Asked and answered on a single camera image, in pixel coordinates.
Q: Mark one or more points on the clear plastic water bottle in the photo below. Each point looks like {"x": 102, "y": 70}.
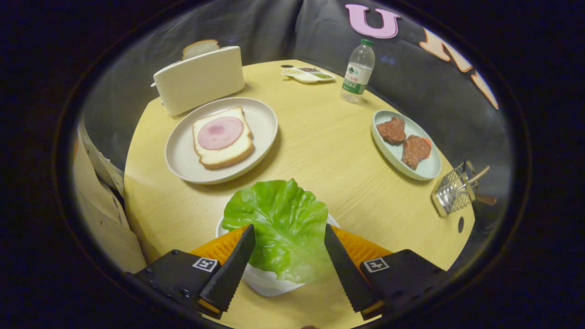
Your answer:
{"x": 356, "y": 77}

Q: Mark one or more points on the pink ham slice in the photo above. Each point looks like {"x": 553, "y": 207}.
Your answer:
{"x": 220, "y": 132}

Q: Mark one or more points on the beige round plate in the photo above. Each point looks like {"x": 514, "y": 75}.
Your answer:
{"x": 183, "y": 160}

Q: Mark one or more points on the plain white bread slice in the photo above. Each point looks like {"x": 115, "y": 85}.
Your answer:
{"x": 201, "y": 47}

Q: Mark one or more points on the white toaster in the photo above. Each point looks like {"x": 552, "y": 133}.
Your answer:
{"x": 201, "y": 82}

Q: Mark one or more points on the black backdrop cloth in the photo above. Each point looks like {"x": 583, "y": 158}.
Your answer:
{"x": 274, "y": 27}

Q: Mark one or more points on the light blue oval plate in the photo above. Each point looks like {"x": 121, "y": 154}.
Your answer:
{"x": 388, "y": 153}

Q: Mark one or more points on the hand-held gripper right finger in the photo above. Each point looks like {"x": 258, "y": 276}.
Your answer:
{"x": 347, "y": 274}

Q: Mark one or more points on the white rectangular dish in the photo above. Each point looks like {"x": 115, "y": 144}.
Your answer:
{"x": 265, "y": 286}

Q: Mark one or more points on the bread slice with brown crust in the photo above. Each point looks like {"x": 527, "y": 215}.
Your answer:
{"x": 224, "y": 157}

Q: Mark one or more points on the green lettuce leaf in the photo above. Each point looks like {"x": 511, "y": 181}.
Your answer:
{"x": 283, "y": 228}

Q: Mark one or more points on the brown meat patty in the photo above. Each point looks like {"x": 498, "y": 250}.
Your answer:
{"x": 391, "y": 131}
{"x": 415, "y": 151}

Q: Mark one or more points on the white divided condiment dish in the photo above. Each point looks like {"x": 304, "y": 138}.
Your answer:
{"x": 306, "y": 78}

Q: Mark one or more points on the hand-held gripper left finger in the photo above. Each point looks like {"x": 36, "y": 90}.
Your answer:
{"x": 231, "y": 274}

